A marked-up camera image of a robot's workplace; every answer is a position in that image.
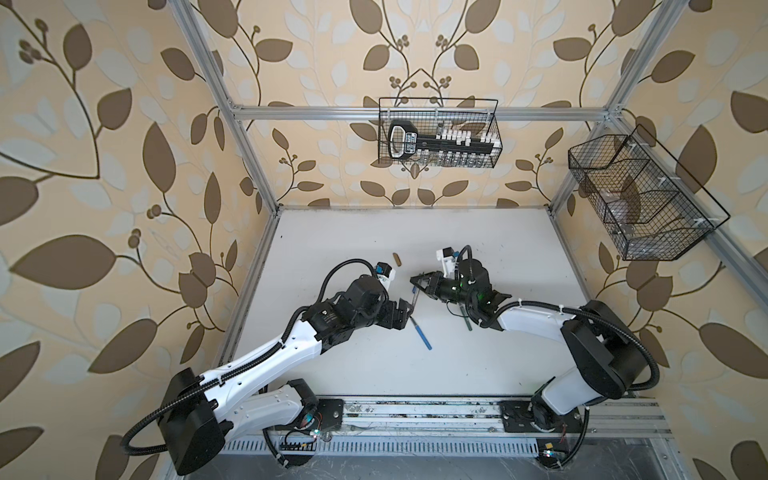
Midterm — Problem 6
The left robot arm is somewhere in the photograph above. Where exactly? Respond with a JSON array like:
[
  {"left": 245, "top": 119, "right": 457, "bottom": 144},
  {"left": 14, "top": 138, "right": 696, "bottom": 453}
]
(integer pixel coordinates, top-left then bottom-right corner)
[{"left": 120, "top": 260, "right": 412, "bottom": 475}]

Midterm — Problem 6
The right wire basket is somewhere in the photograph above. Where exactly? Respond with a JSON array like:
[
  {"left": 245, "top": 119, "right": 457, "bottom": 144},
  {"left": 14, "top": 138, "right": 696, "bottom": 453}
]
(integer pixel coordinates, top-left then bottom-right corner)
[{"left": 568, "top": 124, "right": 731, "bottom": 262}]

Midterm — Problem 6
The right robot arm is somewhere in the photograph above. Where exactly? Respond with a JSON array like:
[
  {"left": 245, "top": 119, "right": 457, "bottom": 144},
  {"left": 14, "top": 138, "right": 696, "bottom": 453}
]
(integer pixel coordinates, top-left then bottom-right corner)
[{"left": 410, "top": 246, "right": 660, "bottom": 470}]

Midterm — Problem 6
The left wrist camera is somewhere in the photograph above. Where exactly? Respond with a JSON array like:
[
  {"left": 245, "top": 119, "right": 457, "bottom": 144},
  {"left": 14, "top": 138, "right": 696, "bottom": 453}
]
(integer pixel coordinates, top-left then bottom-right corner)
[{"left": 375, "top": 262, "right": 396, "bottom": 289}]

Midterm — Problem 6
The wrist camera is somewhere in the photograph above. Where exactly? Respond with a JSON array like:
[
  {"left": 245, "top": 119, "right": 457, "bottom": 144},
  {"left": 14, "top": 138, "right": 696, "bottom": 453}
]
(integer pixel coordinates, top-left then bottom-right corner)
[
  {"left": 375, "top": 262, "right": 396, "bottom": 289},
  {"left": 436, "top": 247, "right": 458, "bottom": 277}
]

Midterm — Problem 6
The black tool in basket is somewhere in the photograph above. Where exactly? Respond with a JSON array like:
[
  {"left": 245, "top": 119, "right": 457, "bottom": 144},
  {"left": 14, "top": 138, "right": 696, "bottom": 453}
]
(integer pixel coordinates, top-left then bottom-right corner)
[{"left": 384, "top": 120, "right": 502, "bottom": 161}]

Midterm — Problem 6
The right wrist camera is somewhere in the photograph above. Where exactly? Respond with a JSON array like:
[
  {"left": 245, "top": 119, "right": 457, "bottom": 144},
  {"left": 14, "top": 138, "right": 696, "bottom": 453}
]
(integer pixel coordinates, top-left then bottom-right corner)
[{"left": 436, "top": 247, "right": 458, "bottom": 277}]

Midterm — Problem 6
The back wire basket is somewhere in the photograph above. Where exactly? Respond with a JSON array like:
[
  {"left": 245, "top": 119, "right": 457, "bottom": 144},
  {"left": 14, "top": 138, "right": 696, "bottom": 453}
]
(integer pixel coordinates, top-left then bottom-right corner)
[{"left": 377, "top": 96, "right": 503, "bottom": 169}]

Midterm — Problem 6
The green pen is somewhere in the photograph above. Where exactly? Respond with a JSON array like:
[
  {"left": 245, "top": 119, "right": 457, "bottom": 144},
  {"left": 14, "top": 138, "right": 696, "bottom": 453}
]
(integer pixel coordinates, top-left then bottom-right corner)
[{"left": 462, "top": 308, "right": 473, "bottom": 332}]

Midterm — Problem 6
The aluminium frame back bar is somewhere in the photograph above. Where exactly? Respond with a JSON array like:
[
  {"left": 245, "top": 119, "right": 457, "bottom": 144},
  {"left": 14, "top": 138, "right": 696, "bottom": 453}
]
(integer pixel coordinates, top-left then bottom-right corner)
[{"left": 230, "top": 105, "right": 613, "bottom": 122}]

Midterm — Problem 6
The blue pen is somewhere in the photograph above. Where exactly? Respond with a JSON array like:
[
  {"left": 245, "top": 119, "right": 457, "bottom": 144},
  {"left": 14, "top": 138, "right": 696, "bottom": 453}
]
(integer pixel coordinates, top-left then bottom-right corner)
[{"left": 409, "top": 316, "right": 432, "bottom": 351}]

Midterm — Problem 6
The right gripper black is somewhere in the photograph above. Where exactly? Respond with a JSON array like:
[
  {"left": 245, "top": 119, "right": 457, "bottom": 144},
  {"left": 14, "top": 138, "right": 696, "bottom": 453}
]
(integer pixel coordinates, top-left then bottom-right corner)
[{"left": 410, "top": 271, "right": 475, "bottom": 309}]

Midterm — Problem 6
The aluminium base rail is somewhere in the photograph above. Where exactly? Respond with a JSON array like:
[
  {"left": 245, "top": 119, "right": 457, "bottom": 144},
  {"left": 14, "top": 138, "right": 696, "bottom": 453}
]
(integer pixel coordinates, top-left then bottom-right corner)
[{"left": 223, "top": 396, "right": 672, "bottom": 458}]

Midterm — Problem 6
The wire basket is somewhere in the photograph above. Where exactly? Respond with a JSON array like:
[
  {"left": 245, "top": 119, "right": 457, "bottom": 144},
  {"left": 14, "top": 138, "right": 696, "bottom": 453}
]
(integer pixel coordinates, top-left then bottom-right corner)
[
  {"left": 568, "top": 124, "right": 731, "bottom": 262},
  {"left": 377, "top": 96, "right": 503, "bottom": 169}
]

